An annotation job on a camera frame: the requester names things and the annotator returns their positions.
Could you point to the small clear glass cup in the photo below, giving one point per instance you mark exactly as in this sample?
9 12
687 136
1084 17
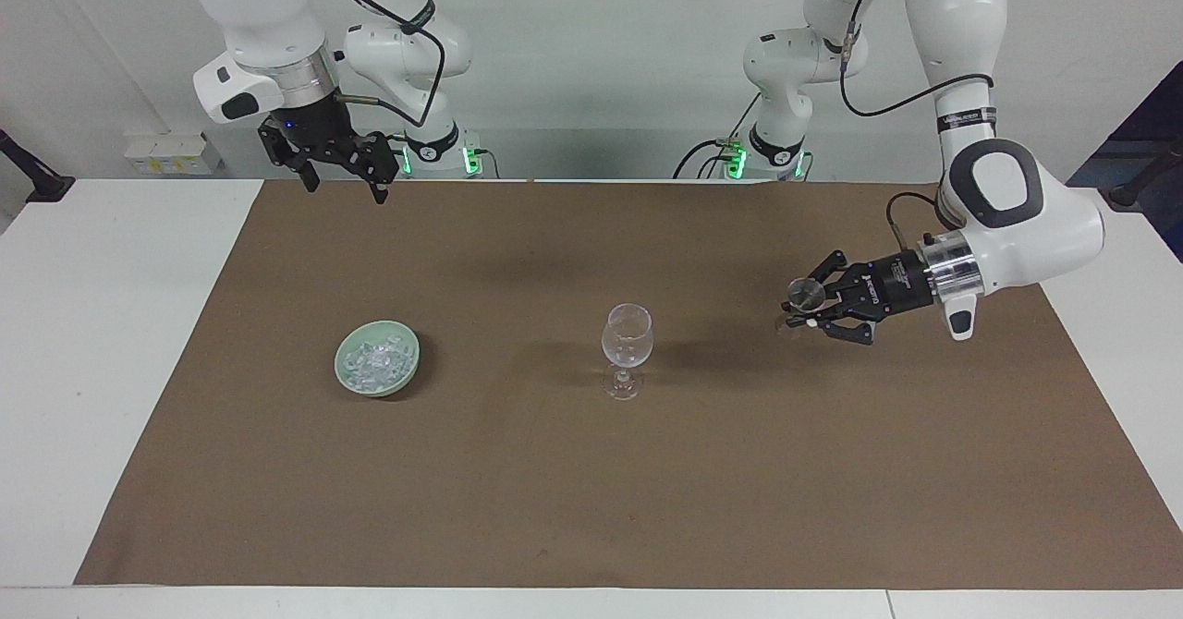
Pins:
806 294

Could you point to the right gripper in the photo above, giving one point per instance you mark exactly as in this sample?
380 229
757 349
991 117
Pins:
312 122

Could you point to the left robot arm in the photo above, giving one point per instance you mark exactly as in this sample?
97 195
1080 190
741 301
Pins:
1007 203

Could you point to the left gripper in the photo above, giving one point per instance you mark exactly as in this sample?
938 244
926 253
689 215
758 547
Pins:
895 285

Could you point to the clear wine glass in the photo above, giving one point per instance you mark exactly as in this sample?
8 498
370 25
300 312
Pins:
627 337

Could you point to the black stand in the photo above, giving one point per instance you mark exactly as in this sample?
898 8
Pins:
37 180
1141 183

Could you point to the pale green bowl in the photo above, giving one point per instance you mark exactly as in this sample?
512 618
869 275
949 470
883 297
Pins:
407 370

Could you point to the clear ice cubes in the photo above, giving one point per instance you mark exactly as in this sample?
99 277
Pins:
374 360

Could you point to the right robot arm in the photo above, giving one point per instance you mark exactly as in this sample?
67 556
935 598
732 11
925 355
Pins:
268 18

